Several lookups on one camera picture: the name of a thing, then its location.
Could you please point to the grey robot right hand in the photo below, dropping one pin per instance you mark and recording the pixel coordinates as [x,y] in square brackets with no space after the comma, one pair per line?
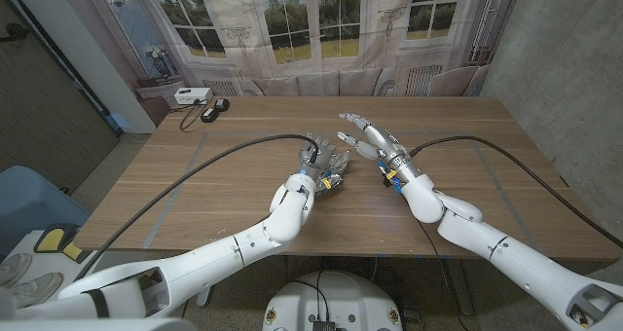
[389,148]

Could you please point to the black power adapter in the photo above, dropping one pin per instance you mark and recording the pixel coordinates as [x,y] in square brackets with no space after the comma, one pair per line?
[209,115]
[222,104]

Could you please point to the yellow and black object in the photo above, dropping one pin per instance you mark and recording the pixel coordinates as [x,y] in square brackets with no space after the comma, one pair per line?
[53,238]

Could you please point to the printed window backdrop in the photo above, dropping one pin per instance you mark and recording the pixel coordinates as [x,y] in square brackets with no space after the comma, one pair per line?
[302,10]

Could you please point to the white low platform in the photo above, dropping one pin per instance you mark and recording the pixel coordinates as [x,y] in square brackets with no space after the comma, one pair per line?
[107,265]

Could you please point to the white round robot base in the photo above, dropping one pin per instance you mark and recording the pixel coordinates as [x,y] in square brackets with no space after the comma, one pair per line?
[331,302]

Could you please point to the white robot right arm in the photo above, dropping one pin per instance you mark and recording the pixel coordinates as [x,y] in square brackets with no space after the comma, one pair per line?
[511,258]

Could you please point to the metal table leg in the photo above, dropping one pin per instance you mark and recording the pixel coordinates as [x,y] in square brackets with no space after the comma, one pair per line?
[460,287]

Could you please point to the blue chair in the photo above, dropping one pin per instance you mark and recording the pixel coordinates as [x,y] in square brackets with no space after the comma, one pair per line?
[34,204]

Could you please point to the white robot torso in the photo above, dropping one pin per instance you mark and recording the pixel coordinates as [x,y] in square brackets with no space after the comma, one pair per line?
[97,325]

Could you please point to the grey sneaker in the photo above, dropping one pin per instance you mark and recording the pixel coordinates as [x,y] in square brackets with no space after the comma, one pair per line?
[34,289]
[12,268]

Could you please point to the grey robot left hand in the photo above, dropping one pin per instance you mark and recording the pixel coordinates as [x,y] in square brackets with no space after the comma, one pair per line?
[314,158]

